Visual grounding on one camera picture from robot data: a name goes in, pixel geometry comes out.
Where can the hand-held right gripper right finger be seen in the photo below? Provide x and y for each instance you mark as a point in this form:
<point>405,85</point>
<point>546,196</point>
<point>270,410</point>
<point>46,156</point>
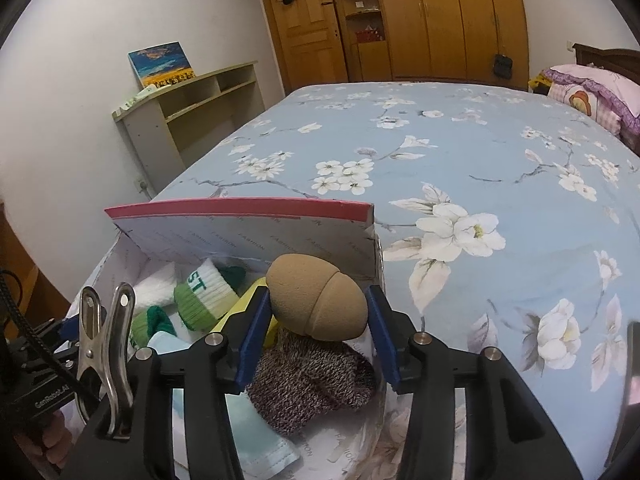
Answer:
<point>385,340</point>

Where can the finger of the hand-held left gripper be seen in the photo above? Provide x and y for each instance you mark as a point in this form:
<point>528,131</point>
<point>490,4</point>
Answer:
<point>62,332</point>

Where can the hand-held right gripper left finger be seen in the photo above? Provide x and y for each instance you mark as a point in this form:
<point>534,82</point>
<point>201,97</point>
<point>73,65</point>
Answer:
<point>255,340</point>

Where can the yellow sponge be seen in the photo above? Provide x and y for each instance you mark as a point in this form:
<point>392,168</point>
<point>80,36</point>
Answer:
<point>245,297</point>

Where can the beige makeup sponge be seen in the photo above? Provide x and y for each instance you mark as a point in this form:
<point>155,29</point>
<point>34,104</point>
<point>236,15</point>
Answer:
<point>310,295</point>

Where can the green white sock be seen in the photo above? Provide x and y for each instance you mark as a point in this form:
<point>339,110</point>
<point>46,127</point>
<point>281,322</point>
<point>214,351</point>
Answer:
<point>150,327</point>
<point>205,295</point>

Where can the red cardboard box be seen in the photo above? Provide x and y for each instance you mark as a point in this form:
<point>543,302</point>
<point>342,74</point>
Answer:
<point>250,240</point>

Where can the white fluffy sock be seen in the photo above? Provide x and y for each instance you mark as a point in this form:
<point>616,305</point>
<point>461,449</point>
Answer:
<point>155,287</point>

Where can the blue face mask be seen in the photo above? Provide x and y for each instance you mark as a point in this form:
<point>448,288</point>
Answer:
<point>260,450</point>

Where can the person's left hand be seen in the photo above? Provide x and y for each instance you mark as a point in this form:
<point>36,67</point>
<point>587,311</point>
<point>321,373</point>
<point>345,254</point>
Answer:
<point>50,440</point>

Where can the silver metal spring clip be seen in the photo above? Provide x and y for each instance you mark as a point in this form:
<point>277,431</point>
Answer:
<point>117,340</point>

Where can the brown knitted sock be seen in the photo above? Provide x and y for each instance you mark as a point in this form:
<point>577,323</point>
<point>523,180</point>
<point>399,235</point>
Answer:
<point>310,385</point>

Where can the brown wooden desk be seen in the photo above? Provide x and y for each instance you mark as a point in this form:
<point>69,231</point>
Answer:
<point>25,270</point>

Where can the bed with blue floral sheet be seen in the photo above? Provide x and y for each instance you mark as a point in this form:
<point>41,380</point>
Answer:
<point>450,160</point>

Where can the beige bedside shelf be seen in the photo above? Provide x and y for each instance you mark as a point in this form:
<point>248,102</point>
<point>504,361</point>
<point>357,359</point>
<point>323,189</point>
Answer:
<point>150,135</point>

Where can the green flat box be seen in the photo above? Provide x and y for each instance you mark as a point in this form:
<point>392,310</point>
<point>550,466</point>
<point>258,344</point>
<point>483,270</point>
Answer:
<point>135,100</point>

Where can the black smartphone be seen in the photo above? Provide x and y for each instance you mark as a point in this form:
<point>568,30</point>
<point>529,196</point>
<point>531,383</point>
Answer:
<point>631,385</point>

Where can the landscape painting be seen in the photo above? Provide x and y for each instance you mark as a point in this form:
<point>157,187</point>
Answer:
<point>160,62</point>

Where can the black hanging bag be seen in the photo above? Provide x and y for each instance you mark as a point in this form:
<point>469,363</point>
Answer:
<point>503,66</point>

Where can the yellow plush toy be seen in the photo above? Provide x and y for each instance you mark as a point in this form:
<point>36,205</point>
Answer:
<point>539,84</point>

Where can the wooden door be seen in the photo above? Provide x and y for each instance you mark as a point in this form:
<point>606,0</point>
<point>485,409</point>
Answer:
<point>310,45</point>

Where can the red small basket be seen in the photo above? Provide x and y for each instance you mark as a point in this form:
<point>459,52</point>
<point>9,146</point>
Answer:
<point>368,36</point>

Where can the pink pillow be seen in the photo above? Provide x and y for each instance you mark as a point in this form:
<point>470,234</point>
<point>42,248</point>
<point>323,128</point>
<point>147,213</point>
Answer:
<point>590,90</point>

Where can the wooden wardrobe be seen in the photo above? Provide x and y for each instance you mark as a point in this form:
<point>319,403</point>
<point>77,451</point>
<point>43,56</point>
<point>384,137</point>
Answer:
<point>450,20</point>

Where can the dark wooden headboard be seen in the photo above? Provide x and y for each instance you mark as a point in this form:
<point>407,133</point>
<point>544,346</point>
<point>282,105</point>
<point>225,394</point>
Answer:
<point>600,55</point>

